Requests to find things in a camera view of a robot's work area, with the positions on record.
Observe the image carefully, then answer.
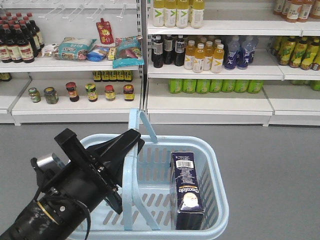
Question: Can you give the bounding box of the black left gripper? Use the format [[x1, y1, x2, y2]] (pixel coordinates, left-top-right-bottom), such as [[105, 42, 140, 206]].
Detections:
[[54, 128, 145, 214]]

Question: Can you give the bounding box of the green pickle jar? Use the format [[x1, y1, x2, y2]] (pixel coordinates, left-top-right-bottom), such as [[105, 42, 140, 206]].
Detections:
[[28, 87, 41, 103]]

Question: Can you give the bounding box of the teal snack bag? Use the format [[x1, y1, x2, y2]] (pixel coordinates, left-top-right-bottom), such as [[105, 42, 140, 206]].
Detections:
[[112, 35, 145, 69]]

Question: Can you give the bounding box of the green soda bottle row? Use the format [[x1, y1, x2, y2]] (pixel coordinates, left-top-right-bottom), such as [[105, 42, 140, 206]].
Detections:
[[168, 78, 264, 94]]

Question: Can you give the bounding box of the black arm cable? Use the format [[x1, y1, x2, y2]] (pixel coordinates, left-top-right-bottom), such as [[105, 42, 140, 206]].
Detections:
[[32, 192, 92, 240]]

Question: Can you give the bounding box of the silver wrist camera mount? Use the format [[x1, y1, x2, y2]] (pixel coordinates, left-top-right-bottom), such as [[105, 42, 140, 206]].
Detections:
[[34, 153, 66, 174]]

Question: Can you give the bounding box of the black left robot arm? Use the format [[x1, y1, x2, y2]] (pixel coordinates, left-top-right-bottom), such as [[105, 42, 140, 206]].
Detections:
[[1, 128, 145, 240]]

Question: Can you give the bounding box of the blue drink bottle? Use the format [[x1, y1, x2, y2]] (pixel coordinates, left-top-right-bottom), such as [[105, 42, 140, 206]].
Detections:
[[224, 35, 241, 70]]

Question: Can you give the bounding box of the green noodle bag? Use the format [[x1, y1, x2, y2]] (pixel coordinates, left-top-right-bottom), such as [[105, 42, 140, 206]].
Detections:
[[53, 37, 97, 61]]

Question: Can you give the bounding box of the red spout pouch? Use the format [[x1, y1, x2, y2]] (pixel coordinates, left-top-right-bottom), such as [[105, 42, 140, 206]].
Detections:
[[96, 18, 114, 45]]

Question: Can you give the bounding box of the dark blue cookie box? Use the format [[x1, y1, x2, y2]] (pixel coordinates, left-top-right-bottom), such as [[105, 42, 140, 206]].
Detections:
[[170, 151, 205, 230]]

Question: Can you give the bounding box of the light blue plastic basket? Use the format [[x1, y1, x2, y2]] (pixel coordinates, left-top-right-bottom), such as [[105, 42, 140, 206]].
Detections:
[[69, 108, 229, 240]]

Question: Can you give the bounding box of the orange juice bottle front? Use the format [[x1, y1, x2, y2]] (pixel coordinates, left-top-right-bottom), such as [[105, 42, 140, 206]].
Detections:
[[211, 43, 225, 74]]

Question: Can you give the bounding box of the white supermarket shelf unit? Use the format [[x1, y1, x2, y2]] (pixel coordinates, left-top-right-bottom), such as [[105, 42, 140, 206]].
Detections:
[[0, 0, 320, 126]]

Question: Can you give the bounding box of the soy sauce bottle group front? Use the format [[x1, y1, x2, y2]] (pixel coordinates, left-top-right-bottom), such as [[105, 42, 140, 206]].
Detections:
[[0, 12, 45, 64]]

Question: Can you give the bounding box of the red lid sauce jar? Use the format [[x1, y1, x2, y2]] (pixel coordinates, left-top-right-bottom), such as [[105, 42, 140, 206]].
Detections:
[[65, 81, 80, 102]]

